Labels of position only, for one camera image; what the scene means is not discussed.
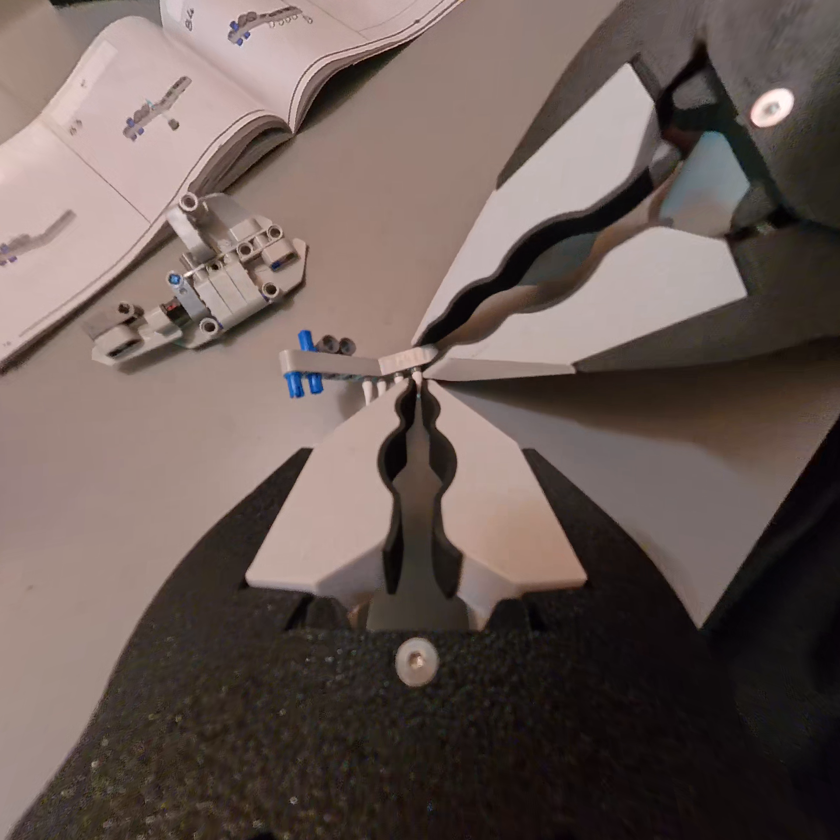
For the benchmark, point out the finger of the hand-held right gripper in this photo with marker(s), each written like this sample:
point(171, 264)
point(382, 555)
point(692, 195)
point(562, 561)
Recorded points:
point(558, 197)
point(656, 295)

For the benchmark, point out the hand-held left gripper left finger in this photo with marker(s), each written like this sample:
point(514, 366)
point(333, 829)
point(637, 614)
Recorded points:
point(315, 525)

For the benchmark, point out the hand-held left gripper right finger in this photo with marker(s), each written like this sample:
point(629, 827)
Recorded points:
point(512, 525)

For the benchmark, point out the grey toothed toy brick beam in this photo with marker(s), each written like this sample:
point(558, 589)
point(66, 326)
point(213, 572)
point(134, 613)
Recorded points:
point(341, 364)

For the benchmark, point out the grey desk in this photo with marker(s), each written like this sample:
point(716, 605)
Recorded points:
point(197, 492)

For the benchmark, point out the grey toy brick panel assembly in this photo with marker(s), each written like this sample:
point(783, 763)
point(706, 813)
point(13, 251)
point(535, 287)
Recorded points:
point(223, 262)

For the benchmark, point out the open instruction booklet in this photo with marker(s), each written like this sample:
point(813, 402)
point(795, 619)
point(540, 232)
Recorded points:
point(131, 131)

